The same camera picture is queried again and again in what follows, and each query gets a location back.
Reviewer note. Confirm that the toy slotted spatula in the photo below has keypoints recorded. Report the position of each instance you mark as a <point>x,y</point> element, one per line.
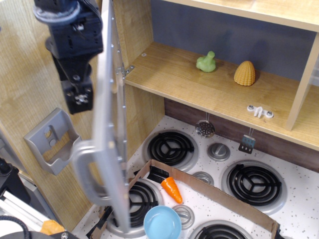
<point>247,144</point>

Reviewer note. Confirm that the orange object bottom left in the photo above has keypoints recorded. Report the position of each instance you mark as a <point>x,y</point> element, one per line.
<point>51,227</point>

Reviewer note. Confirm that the front left stove burner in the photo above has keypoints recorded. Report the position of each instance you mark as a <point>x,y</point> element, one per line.
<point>143,195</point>

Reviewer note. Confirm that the middle silver stove knob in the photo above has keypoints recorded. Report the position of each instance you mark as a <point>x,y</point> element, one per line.
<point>205,177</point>

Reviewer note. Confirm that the toy strainer ladle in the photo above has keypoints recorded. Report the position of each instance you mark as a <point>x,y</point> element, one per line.
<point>205,128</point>

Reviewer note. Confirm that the light blue bowl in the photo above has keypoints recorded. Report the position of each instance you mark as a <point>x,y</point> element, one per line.
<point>162,222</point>

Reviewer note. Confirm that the grey wall holder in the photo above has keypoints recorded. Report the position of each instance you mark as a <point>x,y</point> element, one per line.
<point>47,134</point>

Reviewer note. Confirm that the brown cardboard barrier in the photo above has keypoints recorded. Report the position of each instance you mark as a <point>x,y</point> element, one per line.
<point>207,202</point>

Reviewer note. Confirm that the silver stove knob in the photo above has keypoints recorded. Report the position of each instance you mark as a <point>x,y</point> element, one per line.
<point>186,216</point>
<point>205,177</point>

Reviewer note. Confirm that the grey stove knob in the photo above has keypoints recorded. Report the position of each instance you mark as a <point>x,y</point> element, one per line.
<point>218,152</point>

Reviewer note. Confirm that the back left stove burner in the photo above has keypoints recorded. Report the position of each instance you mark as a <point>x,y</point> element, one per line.
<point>172,147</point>

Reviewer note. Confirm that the grey toy microwave door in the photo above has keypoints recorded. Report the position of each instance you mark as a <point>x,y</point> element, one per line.
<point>100,163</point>

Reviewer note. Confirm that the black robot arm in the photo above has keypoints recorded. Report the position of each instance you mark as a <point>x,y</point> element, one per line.
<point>64,4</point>

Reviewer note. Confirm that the front right stove burner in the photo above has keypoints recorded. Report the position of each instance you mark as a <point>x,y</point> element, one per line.
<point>219,229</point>

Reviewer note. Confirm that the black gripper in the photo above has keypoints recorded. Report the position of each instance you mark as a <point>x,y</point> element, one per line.
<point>75,38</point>

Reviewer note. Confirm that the orange toy carrot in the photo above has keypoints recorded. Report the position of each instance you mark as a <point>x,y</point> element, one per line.
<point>170,186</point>

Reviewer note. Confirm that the yellow toy corn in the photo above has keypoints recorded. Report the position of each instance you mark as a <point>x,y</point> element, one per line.
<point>245,74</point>

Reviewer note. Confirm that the green toy broccoli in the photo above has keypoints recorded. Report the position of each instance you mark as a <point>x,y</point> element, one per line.
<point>206,63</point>

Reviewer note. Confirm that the front silver stove knob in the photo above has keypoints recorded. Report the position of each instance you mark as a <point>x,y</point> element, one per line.
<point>186,216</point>

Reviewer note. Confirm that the stove burner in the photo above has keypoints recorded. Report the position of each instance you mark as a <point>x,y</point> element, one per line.
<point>143,195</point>
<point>172,147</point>
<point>256,184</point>
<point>219,229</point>

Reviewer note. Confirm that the back right stove burner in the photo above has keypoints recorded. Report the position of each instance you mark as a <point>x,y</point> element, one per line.
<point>256,184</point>

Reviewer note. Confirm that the white door latch clip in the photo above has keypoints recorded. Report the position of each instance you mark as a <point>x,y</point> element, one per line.
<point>260,112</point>

